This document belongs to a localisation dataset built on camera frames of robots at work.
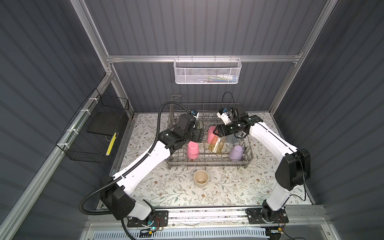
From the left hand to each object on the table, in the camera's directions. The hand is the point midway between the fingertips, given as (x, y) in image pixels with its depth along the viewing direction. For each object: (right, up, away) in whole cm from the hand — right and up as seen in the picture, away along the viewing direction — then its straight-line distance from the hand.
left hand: (196, 128), depth 76 cm
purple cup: (+23, -14, +7) cm, 28 cm away
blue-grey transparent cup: (+24, -7, +22) cm, 33 cm away
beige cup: (+3, -29, +8) cm, 30 cm away
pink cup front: (+9, -3, +11) cm, 15 cm away
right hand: (+14, -2, +10) cm, 17 cm away
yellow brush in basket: (-40, -7, -7) cm, 41 cm away
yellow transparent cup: (+13, -10, +15) cm, 22 cm away
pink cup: (-2, -13, +9) cm, 16 cm away
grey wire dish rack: (+9, +9, +41) cm, 43 cm away
